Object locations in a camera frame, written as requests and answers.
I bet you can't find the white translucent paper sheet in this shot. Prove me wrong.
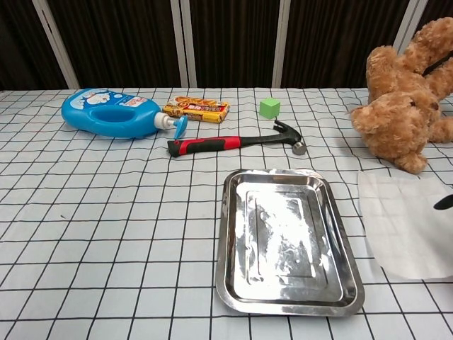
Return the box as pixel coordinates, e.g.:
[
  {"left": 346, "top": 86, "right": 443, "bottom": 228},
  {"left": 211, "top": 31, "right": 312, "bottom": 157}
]
[{"left": 356, "top": 169, "right": 453, "bottom": 283}]

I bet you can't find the stainless steel tray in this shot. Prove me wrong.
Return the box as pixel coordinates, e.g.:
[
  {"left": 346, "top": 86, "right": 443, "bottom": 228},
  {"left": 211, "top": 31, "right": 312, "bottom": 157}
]
[{"left": 214, "top": 169, "right": 366, "bottom": 317}]

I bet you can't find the red black claw hammer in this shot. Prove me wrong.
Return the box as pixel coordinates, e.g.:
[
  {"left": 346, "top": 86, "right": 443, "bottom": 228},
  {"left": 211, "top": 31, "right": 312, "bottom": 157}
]
[{"left": 167, "top": 119, "right": 307, "bottom": 159}]

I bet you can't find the yellow red snack box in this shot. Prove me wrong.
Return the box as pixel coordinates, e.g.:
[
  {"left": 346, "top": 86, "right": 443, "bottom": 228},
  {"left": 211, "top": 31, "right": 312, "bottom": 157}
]
[{"left": 163, "top": 95, "right": 231, "bottom": 124}]

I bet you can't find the green cube block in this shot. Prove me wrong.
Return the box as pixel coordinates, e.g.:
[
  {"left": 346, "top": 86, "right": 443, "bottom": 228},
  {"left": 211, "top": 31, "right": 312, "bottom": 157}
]
[{"left": 259, "top": 97, "right": 282, "bottom": 119}]

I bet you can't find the blue detergent pump bottle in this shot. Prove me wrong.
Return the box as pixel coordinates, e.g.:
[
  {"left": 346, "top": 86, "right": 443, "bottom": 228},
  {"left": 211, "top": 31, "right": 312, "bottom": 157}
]
[{"left": 61, "top": 88, "right": 188, "bottom": 141}]

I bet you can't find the dark brown screen panel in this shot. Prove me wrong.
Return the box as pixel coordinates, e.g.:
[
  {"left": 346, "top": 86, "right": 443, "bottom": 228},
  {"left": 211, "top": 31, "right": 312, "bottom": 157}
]
[
  {"left": 0, "top": 0, "right": 69, "bottom": 91},
  {"left": 413, "top": 0, "right": 453, "bottom": 36},
  {"left": 190, "top": 0, "right": 281, "bottom": 89},
  {"left": 281, "top": 0, "right": 411, "bottom": 89},
  {"left": 47, "top": 0, "right": 182, "bottom": 89}
]

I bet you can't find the white black checkered tablecloth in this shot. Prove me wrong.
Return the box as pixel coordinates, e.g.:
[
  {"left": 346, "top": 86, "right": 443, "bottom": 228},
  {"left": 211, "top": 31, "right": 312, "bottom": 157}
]
[{"left": 0, "top": 86, "right": 453, "bottom": 340}]

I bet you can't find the brown plush teddy bear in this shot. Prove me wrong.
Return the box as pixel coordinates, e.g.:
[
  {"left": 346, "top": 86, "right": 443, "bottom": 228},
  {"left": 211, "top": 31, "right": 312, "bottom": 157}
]
[{"left": 350, "top": 16, "right": 453, "bottom": 175}]

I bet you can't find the white screen frame post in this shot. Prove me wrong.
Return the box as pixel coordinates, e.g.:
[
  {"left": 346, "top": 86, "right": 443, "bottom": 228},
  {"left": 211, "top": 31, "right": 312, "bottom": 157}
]
[
  {"left": 180, "top": 0, "right": 197, "bottom": 88},
  {"left": 32, "top": 0, "right": 80, "bottom": 90},
  {"left": 393, "top": 0, "right": 421, "bottom": 53},
  {"left": 272, "top": 0, "right": 292, "bottom": 89},
  {"left": 170, "top": 0, "right": 189, "bottom": 88}
]

